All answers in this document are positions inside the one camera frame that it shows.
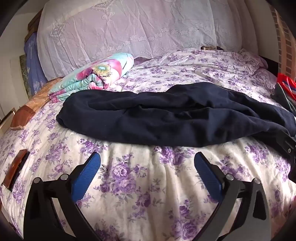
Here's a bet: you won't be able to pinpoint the white lace cloth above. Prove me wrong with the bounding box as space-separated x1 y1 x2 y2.
37 0 243 81

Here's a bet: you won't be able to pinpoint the blue floral cloth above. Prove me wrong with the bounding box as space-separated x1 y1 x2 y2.
24 31 48 95

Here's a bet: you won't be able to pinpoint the dark navy pants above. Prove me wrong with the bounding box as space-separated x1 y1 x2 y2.
56 82 296 147

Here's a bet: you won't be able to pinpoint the red striped cloth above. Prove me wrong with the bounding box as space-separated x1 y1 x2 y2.
274 72 296 109

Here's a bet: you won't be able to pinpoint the purple floral bedsheet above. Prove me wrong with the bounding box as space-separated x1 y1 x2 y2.
0 48 296 241

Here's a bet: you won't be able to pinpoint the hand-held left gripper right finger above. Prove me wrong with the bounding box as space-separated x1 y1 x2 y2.
194 152 272 241

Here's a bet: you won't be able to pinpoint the purple floral pillow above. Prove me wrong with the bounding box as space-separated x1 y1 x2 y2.
231 49 269 75

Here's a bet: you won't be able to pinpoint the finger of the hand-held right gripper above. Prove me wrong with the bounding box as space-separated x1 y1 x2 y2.
275 130 296 160

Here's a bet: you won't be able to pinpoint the green patterned panel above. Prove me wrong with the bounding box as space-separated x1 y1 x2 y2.
20 54 33 98

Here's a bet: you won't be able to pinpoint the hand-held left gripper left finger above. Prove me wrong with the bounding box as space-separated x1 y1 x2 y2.
23 152 102 241

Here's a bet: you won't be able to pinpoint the plain purple pillow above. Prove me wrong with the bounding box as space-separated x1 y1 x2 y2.
134 56 153 66

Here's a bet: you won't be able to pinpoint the colourful floral pillow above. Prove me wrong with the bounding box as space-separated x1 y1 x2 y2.
48 53 135 103

